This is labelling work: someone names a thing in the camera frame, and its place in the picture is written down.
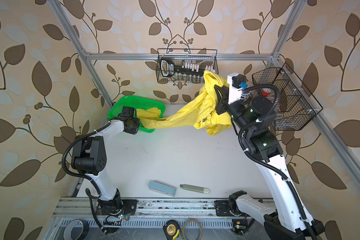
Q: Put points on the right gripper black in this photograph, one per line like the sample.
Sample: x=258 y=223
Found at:
x=223 y=102

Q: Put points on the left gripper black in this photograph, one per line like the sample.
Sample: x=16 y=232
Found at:
x=133 y=131

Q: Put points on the green plastic basket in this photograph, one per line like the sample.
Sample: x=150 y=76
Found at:
x=136 y=103

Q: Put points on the yellow trousers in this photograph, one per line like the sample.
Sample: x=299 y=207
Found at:
x=200 y=113

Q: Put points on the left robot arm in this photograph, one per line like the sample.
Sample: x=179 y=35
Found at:
x=86 y=157

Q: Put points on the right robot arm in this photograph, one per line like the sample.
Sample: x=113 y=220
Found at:
x=253 y=114

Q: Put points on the blue grey sharpening block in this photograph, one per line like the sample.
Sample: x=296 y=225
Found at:
x=162 y=188

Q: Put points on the pale green utility knife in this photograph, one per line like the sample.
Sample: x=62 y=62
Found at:
x=196 y=189

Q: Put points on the yellow black tape measure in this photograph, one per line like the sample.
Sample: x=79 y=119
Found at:
x=171 y=229

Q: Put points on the black tape roll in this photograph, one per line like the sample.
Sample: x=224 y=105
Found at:
x=76 y=230

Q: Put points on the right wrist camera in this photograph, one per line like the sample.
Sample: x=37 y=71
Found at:
x=237 y=81

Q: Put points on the back wire basket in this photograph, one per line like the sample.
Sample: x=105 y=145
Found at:
x=209 y=56

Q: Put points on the side wire basket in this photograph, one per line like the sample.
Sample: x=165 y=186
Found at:
x=297 y=105

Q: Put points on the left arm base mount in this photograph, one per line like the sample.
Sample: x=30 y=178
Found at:
x=122 y=207

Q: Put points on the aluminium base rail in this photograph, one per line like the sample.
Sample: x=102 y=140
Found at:
x=153 y=208

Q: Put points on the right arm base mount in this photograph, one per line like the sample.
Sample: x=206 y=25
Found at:
x=222 y=208

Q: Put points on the brown ring band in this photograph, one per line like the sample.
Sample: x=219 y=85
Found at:
x=190 y=228

